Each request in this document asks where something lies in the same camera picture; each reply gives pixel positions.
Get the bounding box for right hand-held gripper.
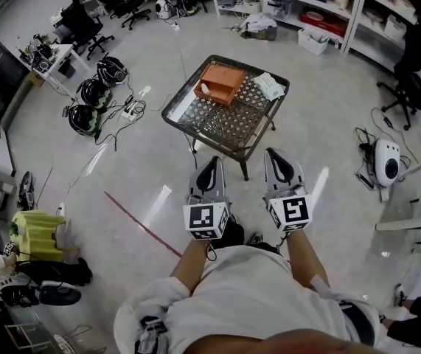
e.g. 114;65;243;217
262;147;313;234

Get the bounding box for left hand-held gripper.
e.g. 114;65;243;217
182;156;233;241

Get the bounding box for orange tissue box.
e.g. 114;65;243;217
193;64;246;107

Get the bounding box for person's right forearm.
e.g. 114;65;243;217
286;230;331;291

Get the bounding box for person's left forearm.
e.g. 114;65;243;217
171;238;215;296

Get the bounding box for person's black shorts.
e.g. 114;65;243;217
209;215;285;254

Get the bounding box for black metal lattice table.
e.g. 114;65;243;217
161;54;291;182

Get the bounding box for white plastic packet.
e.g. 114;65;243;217
253;72;286;101

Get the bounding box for white round device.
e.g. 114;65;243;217
373;137;402;188

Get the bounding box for person's white shirt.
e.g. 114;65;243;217
113;244;380;354

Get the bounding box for pile of clothes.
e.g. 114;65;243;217
240;13;279;43

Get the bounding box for black office chair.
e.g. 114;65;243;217
94;0;152;32
376;18;421;131
59;0;116;61

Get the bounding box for person's face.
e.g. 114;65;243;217
191;328;380;354

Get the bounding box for white shelving unit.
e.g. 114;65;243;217
208;0;421;75

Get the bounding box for black floor device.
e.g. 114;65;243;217
17;170;37;212

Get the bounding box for white round-window backpack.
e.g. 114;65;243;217
154;0;177;20

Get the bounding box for small white desk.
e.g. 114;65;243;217
20;42;90;101

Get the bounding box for black glass door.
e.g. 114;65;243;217
0;29;31;127

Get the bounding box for black cable bundle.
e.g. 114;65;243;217
353;126;377;190

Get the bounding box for black strap buckle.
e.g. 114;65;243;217
136;315;170;354

